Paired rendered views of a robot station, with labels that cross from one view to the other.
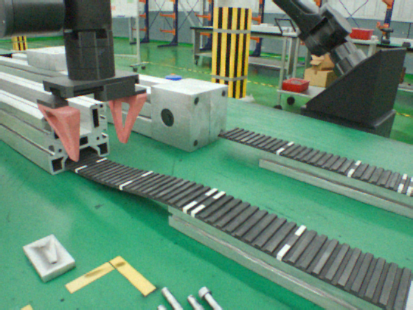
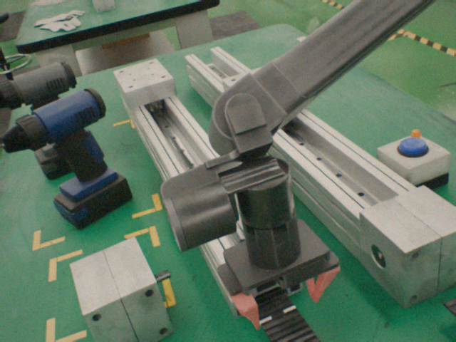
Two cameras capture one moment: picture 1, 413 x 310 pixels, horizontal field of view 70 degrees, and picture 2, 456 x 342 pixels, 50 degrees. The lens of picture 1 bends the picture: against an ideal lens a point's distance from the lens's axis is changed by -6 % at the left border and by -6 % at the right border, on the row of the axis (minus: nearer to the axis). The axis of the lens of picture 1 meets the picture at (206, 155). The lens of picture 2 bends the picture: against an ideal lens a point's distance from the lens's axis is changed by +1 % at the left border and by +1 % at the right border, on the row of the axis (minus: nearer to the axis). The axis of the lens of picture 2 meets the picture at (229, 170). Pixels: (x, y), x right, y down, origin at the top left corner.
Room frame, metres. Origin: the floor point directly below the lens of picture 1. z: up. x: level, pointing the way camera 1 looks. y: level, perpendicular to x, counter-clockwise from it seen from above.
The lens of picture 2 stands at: (0.05, -0.07, 1.28)
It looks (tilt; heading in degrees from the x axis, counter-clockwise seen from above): 32 degrees down; 37
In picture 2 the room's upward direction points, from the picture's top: 12 degrees counter-clockwise
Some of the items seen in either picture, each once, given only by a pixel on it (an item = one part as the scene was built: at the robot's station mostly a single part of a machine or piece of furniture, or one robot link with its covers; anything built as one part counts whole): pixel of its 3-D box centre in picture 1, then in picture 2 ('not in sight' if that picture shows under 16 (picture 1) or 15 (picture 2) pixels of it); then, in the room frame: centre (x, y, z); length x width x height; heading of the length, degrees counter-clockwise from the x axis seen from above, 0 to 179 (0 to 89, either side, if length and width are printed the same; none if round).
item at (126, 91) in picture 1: (112, 112); (299, 276); (0.40, 0.13, 0.86); 0.07 x 0.07 x 0.09; 53
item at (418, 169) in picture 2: not in sight; (407, 166); (0.73, 0.09, 0.81); 0.10 x 0.08 x 0.06; 142
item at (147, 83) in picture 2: not in sight; (145, 87); (0.81, 0.70, 0.87); 0.16 x 0.11 x 0.07; 52
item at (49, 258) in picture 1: (49, 256); not in sight; (0.21, 0.14, 0.78); 0.05 x 0.03 x 0.01; 46
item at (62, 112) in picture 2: not in sight; (63, 166); (0.47, 0.60, 0.89); 0.20 x 0.08 x 0.22; 164
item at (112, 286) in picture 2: not in sight; (130, 293); (0.32, 0.34, 0.83); 0.11 x 0.10 x 0.10; 146
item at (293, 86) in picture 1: (322, 69); not in sight; (3.43, -1.23, 0.50); 1.03 x 0.55 x 1.01; 60
